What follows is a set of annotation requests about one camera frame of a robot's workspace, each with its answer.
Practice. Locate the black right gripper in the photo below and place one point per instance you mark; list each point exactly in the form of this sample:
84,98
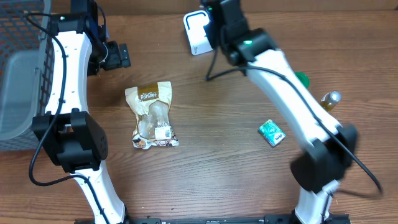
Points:
214,37

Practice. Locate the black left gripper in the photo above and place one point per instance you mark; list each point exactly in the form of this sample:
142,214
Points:
123,55

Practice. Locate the brown white snack bag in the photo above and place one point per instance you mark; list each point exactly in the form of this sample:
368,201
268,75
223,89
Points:
151,105

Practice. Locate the green white yogurt cup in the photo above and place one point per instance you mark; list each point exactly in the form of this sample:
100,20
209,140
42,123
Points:
303,79

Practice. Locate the small teal white carton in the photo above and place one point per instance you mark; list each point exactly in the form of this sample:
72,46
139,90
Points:
271,132

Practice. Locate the yellow liquid glass bottle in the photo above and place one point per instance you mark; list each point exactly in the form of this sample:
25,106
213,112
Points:
330,100

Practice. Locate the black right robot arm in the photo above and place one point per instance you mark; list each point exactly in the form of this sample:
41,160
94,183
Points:
327,146

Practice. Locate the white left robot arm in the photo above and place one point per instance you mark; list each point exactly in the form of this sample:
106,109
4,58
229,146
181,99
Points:
67,132

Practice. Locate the white barcode scanner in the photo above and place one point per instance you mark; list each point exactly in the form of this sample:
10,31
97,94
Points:
194,23

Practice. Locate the grey plastic mesh basket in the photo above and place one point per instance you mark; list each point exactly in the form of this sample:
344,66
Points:
27,60

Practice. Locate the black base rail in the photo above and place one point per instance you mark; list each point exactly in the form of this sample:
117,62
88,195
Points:
217,220

